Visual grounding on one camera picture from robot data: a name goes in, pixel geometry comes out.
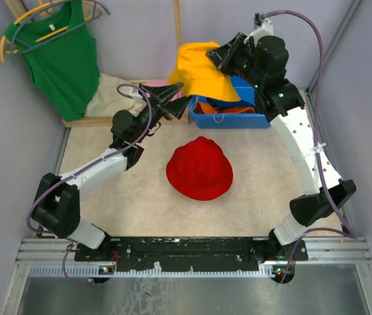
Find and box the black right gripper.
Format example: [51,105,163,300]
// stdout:
[205,32,263,90]

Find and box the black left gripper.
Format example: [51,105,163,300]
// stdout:
[134,82,193,143]

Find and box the yellow bucket hat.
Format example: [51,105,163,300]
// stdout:
[168,41,241,102]

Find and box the blue plastic bin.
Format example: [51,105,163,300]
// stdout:
[189,76,270,129]

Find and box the red bucket hat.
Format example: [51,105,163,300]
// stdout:
[165,136,234,201]

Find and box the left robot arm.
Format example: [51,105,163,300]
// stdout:
[26,83,191,261]

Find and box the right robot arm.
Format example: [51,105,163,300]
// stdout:
[206,33,356,260]

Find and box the pink cloth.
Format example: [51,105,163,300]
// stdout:
[143,79,171,87]

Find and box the orange hat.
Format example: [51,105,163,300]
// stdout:
[194,102,256,114]

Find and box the navy blue hat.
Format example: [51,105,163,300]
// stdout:
[207,98,257,111]

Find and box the cream cloth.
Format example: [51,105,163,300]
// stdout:
[84,73,146,117]

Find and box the green tank top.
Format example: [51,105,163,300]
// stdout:
[4,1,100,121]

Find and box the yellow clothes hanger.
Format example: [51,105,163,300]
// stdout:
[4,1,96,70]

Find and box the grey clothes hanger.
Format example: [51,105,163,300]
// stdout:
[0,1,111,62]

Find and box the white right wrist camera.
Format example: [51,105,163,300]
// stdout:
[247,12,274,45]

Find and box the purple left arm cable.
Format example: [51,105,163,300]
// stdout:
[25,83,154,287]

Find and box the wooden clothes rack frame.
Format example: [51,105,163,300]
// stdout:
[0,1,182,127]

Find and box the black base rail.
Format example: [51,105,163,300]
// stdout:
[75,234,308,272]

